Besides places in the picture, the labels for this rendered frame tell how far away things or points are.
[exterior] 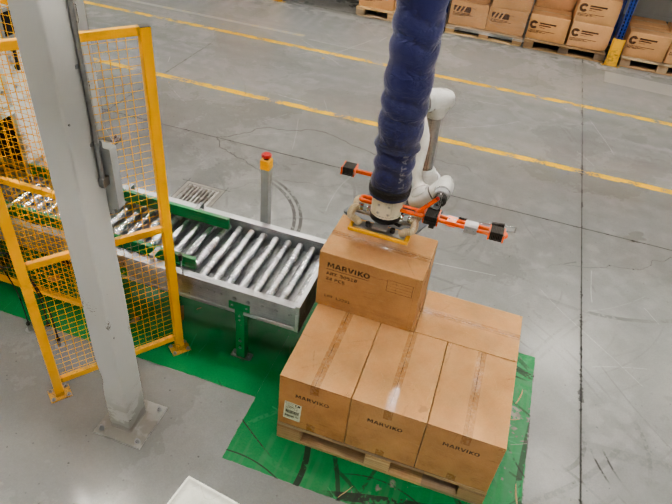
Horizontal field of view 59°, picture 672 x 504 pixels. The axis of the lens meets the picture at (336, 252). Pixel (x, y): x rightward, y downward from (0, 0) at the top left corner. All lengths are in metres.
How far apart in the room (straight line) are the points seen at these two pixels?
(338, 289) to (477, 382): 0.93
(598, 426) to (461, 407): 1.22
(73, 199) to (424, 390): 1.94
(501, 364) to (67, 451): 2.45
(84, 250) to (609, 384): 3.38
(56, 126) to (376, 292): 1.86
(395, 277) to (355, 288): 0.27
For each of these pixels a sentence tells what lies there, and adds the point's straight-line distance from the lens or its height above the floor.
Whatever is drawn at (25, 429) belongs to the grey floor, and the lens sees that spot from 3.92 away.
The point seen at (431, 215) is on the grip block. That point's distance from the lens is 3.22.
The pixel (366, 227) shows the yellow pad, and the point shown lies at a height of 1.13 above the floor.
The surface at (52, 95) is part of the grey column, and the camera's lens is 2.42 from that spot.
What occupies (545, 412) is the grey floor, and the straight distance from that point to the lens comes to 4.13.
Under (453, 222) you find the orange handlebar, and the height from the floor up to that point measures 1.25.
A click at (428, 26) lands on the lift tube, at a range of 2.75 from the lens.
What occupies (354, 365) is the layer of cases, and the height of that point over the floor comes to 0.54.
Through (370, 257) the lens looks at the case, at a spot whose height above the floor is 0.94.
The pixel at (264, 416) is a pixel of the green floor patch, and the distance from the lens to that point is 3.73.
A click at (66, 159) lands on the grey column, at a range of 2.54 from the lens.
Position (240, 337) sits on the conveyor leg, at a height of 0.19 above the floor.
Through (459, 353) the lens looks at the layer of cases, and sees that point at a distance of 3.49.
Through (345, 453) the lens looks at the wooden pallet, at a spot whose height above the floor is 0.02.
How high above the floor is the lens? 3.03
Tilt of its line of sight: 39 degrees down
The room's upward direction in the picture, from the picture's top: 6 degrees clockwise
